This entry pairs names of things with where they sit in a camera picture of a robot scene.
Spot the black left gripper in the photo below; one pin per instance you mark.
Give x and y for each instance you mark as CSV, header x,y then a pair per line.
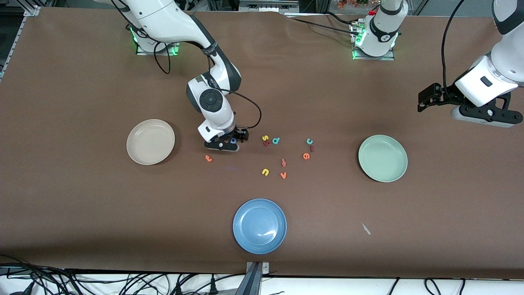
x,y
445,96

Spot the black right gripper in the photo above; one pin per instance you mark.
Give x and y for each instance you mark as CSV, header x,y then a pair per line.
x,y
239,133

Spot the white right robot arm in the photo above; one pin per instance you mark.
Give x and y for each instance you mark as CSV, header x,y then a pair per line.
x,y
163,20

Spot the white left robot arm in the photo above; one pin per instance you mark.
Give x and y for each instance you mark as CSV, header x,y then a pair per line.
x,y
507,61

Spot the green plate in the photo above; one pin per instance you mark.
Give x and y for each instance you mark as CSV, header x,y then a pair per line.
x,y
382,158

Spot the brown plate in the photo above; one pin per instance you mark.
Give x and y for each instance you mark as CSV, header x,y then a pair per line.
x,y
150,142

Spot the blue plate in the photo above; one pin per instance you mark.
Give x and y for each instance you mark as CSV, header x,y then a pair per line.
x,y
259,226

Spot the orange flowers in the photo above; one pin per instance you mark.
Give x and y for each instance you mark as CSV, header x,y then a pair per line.
x,y
352,3

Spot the grey metal device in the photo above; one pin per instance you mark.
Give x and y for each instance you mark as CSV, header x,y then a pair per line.
x,y
266,5

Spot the white paper scrap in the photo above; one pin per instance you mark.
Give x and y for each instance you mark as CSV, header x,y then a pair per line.
x,y
366,229

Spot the black power plug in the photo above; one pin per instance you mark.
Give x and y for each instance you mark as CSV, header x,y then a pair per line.
x,y
178,289
213,287

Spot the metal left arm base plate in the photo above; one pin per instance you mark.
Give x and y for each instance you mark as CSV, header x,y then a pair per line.
x,y
389,56

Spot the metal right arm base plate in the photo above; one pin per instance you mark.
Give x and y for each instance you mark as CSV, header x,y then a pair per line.
x,y
174,51

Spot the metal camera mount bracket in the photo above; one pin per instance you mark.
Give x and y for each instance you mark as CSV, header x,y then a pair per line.
x,y
254,282

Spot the aluminium frame rail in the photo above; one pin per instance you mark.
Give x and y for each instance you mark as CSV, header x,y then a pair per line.
x,y
32,10

